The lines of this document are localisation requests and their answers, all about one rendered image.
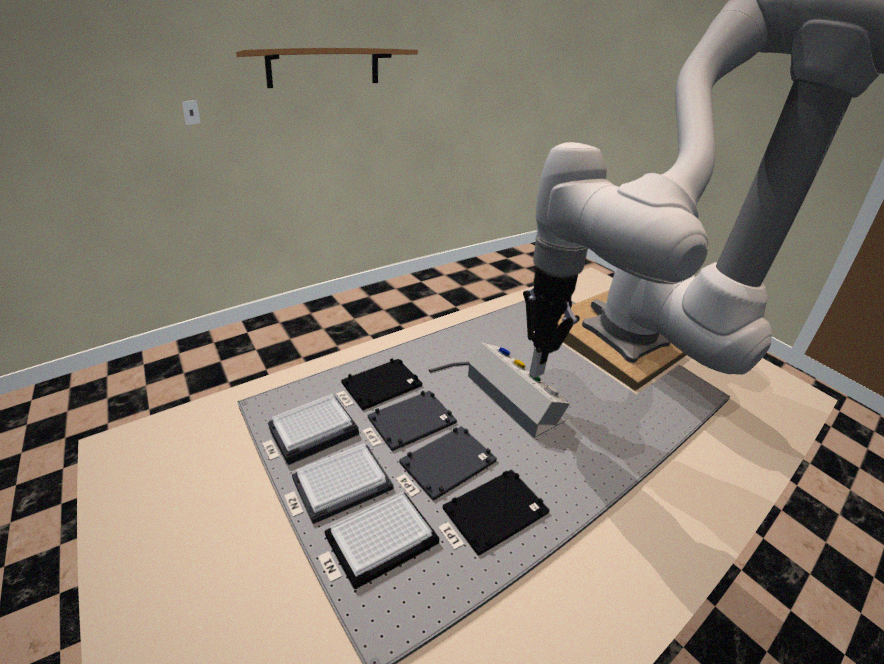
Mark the white button panel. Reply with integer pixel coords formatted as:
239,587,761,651
429,342,570,438

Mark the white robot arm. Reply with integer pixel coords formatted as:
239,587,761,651
533,0,884,375

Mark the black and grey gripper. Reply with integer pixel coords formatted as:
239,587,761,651
523,267,580,378

